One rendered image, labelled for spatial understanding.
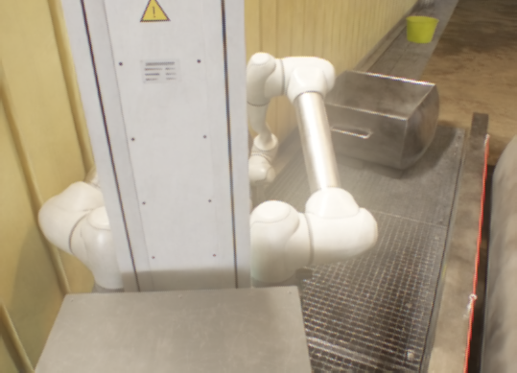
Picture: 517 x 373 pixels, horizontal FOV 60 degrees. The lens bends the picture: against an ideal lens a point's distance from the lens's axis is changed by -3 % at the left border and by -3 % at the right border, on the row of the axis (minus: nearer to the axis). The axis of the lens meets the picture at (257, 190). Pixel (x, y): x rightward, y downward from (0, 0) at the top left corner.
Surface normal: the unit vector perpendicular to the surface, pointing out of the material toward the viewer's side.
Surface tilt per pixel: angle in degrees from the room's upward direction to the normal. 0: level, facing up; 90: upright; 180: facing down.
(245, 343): 0
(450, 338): 0
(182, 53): 90
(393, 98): 90
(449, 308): 2
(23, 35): 90
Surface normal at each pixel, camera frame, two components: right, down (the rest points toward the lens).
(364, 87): -0.51, 0.45
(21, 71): 0.91, 0.22
